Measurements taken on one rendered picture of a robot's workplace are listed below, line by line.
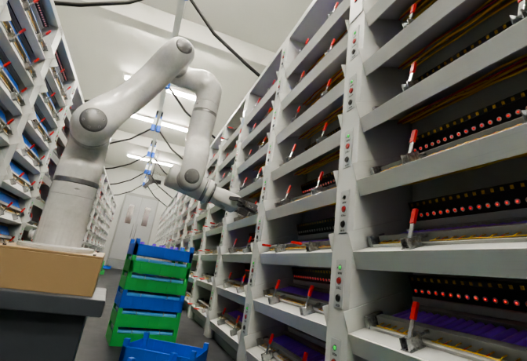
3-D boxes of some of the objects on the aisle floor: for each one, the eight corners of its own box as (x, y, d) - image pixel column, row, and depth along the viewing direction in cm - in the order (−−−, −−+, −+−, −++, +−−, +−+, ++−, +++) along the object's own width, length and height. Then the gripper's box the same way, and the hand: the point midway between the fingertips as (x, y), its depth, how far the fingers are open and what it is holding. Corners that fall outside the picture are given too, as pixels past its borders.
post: (339, 483, 71) (369, -80, 125) (317, 458, 79) (354, -59, 133) (413, 479, 77) (412, -57, 131) (385, 457, 85) (394, -38, 139)
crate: (118, 360, 130) (124, 338, 132) (141, 351, 149) (146, 331, 151) (191, 375, 125) (195, 351, 128) (205, 362, 144) (209, 342, 147)
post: (241, 376, 134) (289, 33, 188) (235, 369, 142) (283, 42, 196) (286, 378, 140) (321, 45, 194) (278, 371, 148) (313, 53, 202)
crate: (108, 346, 148) (114, 326, 151) (105, 336, 165) (109, 318, 168) (174, 348, 161) (178, 330, 164) (164, 338, 178) (168, 322, 181)
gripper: (218, 176, 110) (263, 198, 114) (208, 187, 126) (248, 205, 130) (209, 197, 108) (256, 218, 112) (200, 205, 123) (241, 223, 127)
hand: (249, 209), depth 121 cm, fingers open, 8 cm apart
